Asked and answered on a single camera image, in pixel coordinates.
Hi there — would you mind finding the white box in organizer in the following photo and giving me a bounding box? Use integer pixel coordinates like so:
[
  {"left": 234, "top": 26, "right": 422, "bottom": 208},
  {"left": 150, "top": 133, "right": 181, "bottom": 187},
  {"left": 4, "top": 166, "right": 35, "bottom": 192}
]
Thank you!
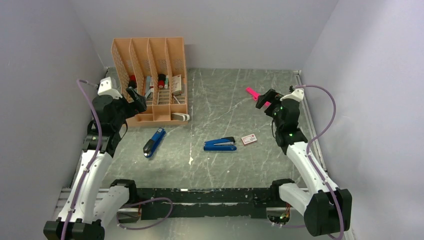
[{"left": 171, "top": 74, "right": 183, "bottom": 96}]

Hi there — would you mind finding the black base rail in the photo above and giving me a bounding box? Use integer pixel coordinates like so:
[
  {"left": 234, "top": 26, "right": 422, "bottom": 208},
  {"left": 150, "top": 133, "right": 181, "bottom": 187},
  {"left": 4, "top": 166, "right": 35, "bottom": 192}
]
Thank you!
[{"left": 111, "top": 178, "right": 293, "bottom": 220}]

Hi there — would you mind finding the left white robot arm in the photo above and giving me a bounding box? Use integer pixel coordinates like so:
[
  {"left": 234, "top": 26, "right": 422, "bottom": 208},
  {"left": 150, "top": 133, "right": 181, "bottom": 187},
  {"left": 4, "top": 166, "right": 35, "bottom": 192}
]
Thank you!
[{"left": 43, "top": 87, "right": 147, "bottom": 240}]

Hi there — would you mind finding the grey stapler in organizer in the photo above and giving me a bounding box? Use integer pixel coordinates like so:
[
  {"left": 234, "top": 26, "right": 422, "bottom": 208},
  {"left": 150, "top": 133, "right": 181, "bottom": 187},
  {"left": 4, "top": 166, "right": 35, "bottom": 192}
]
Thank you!
[{"left": 144, "top": 75, "right": 154, "bottom": 99}]

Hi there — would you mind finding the red white staple box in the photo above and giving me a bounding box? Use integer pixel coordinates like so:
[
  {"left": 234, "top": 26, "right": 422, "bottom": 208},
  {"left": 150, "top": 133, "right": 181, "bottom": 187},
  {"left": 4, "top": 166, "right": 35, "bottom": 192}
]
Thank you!
[{"left": 241, "top": 133, "right": 258, "bottom": 146}]

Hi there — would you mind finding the red black bottle left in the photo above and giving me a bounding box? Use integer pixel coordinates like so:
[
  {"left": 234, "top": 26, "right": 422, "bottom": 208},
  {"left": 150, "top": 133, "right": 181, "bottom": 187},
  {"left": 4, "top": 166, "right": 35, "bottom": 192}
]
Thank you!
[{"left": 128, "top": 75, "right": 138, "bottom": 89}]

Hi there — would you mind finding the red black bottle right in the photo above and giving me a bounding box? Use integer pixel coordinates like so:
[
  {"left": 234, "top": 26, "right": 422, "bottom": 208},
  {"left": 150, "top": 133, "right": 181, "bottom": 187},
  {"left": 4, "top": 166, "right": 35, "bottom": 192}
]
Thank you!
[{"left": 157, "top": 73, "right": 166, "bottom": 89}]

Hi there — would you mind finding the red black bottle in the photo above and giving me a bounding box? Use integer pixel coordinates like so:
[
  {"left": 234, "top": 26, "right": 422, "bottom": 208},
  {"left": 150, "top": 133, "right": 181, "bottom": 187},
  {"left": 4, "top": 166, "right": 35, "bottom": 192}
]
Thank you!
[
  {"left": 128, "top": 75, "right": 138, "bottom": 89},
  {"left": 157, "top": 73, "right": 166, "bottom": 89}
]

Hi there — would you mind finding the pink plastic clip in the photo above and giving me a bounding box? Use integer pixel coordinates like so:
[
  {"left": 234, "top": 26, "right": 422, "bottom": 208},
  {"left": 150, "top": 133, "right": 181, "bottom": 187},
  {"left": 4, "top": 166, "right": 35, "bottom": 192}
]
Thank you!
[{"left": 245, "top": 87, "right": 271, "bottom": 107}]

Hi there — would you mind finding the white grey stapler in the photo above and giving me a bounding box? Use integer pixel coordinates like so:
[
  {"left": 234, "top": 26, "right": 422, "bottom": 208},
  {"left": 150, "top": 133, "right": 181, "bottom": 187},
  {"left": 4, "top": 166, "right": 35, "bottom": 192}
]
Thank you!
[{"left": 171, "top": 112, "right": 190, "bottom": 122}]

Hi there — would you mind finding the orange plastic desk organizer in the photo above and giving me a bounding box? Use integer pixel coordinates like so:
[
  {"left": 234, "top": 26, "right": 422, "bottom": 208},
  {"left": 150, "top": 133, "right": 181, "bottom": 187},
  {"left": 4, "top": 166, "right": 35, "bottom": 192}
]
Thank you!
[{"left": 111, "top": 37, "right": 190, "bottom": 127}]

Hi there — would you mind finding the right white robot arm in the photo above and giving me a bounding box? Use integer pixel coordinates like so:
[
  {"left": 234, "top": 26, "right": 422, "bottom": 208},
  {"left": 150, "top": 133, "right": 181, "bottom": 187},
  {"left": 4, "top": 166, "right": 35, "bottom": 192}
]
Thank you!
[{"left": 255, "top": 87, "right": 353, "bottom": 240}]

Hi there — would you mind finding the blue stapler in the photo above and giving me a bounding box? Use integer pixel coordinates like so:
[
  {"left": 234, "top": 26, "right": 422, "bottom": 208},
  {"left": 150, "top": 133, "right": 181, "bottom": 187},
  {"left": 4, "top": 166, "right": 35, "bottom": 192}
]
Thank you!
[
  {"left": 143, "top": 127, "right": 166, "bottom": 158},
  {"left": 203, "top": 136, "right": 237, "bottom": 152}
]

